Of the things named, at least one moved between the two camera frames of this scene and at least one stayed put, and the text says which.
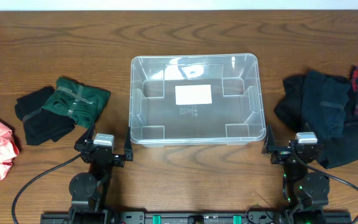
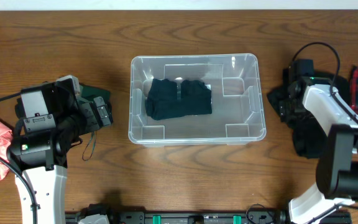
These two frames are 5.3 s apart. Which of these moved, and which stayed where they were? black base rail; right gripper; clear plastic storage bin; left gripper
Moved: left gripper; right gripper
Stayed: clear plastic storage bin; black base rail
